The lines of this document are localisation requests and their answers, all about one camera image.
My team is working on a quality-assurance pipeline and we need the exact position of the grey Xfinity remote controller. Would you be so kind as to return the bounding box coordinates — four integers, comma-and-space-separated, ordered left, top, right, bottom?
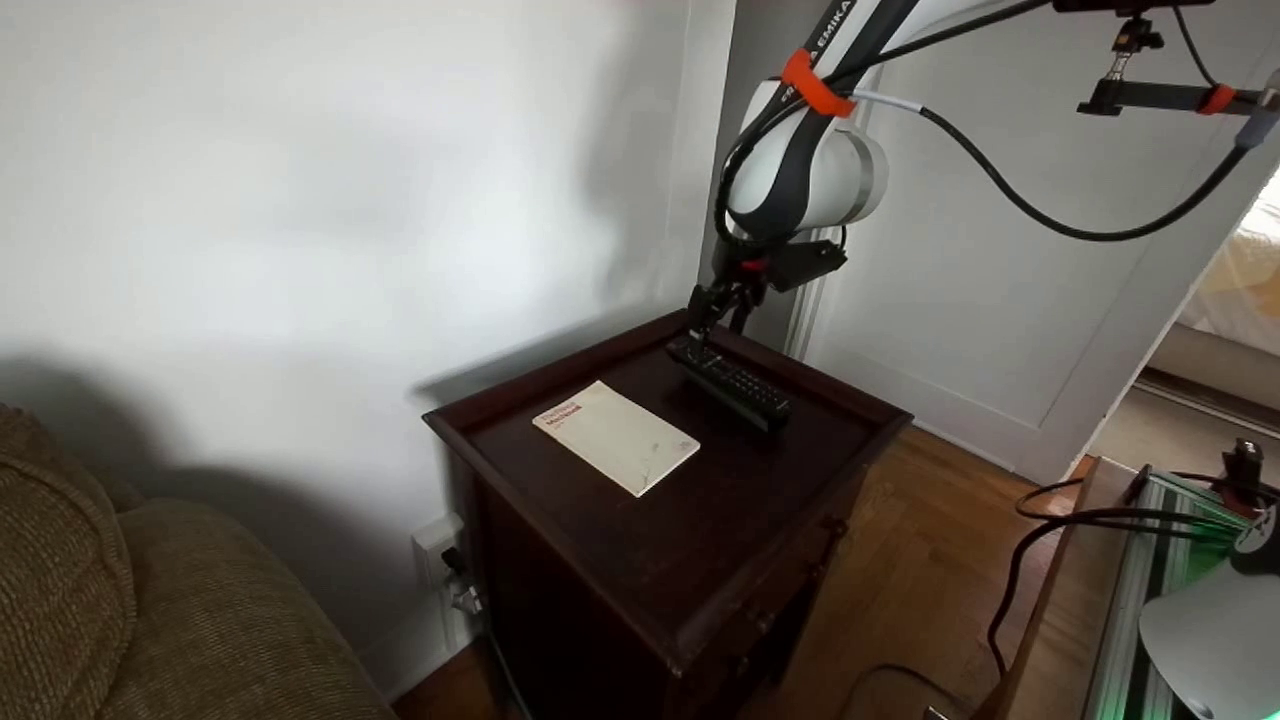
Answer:
687, 333, 799, 420

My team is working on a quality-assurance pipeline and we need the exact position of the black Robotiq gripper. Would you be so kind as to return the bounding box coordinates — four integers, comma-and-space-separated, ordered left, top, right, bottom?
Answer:
683, 228, 851, 339

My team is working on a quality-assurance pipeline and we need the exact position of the white wall outlet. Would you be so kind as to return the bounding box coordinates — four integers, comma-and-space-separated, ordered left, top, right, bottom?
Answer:
407, 514, 467, 567

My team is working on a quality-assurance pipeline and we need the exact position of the black stereo camera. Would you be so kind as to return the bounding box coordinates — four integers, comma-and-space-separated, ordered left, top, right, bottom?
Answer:
1050, 0, 1219, 19

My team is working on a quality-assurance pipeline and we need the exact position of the white square card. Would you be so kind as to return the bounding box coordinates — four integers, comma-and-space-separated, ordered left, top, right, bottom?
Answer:
527, 376, 710, 505

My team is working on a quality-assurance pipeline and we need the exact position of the dark wooden side table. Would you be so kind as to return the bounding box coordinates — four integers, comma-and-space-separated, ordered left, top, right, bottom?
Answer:
422, 308, 919, 720

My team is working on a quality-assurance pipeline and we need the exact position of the black knob with red ring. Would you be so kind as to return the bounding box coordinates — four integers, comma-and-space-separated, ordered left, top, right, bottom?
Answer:
1218, 438, 1273, 517

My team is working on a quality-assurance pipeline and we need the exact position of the wooden platform board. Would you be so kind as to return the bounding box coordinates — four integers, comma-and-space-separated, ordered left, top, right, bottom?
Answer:
971, 453, 1154, 720

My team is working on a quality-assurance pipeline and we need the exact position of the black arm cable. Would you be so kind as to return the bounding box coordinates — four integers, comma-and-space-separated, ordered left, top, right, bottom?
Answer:
851, 84, 1280, 249

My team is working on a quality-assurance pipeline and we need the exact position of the olive brown sofa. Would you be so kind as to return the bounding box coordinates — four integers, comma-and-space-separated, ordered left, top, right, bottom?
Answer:
0, 400, 398, 720

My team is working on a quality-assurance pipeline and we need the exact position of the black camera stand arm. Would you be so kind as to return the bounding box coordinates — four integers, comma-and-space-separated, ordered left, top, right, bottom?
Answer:
1073, 12, 1280, 126

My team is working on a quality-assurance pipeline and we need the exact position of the black floor cable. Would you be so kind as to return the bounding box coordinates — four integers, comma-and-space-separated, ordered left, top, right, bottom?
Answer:
982, 471, 1213, 690

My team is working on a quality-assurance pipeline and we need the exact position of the aluminium rail robot base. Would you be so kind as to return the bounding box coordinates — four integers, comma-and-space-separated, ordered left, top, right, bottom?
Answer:
1080, 459, 1263, 720

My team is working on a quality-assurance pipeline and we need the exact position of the orange strap on arm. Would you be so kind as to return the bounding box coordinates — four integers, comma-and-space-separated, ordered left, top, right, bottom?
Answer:
777, 45, 860, 126

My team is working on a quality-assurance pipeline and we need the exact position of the black numbered remote controller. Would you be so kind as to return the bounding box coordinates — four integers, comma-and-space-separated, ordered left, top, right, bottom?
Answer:
660, 339, 790, 444

